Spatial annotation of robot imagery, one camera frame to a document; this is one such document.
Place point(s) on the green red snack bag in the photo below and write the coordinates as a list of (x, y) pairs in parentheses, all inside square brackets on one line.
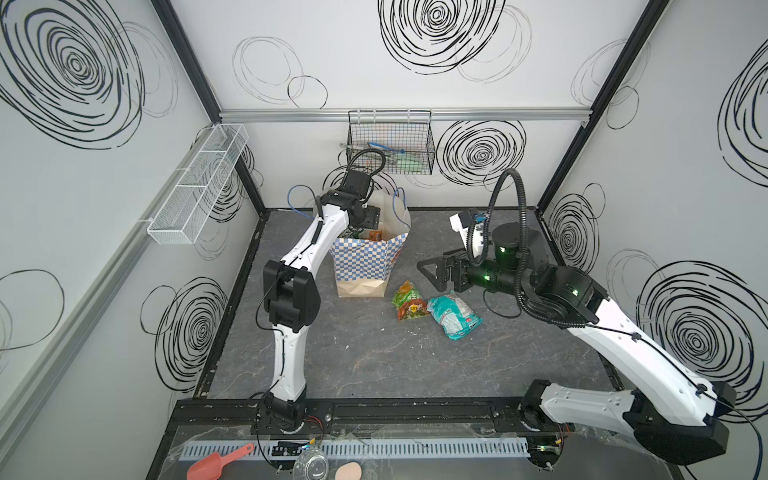
[(409, 303)]

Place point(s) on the red plastic scoop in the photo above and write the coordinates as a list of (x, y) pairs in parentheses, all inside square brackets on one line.
[(211, 467)]

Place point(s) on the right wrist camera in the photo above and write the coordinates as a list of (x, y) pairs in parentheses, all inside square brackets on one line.
[(469, 225)]

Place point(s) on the beige round sponge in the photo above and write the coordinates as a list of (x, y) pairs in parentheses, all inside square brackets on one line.
[(349, 471)]

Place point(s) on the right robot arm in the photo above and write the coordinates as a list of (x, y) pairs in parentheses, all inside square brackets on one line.
[(670, 411)]

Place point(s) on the tongs in basket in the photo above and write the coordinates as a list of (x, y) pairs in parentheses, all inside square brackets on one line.
[(370, 148)]

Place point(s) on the clear glass bowl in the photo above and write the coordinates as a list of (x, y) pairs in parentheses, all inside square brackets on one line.
[(311, 464)]

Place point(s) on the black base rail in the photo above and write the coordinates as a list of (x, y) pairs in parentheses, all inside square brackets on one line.
[(501, 414)]

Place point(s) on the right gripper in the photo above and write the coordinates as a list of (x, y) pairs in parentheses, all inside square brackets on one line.
[(454, 270)]

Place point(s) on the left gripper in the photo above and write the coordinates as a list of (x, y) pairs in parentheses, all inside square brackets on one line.
[(369, 217)]

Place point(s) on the blue checkered paper bag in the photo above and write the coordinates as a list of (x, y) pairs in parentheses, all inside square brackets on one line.
[(362, 268)]

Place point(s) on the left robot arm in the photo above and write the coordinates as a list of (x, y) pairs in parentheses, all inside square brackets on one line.
[(291, 296)]

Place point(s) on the black wire wall basket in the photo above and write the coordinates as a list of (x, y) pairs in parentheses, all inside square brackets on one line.
[(407, 129)]

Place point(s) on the clear wall shelf tray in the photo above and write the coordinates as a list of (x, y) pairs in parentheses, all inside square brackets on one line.
[(189, 205)]

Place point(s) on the teal mint snack bag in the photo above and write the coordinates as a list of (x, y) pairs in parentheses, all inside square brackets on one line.
[(454, 316)]

